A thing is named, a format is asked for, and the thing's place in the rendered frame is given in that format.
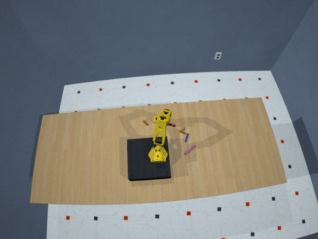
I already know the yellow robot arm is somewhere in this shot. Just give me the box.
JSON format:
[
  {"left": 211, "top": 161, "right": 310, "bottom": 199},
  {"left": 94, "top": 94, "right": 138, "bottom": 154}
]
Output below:
[{"left": 149, "top": 109, "right": 172, "bottom": 162}]

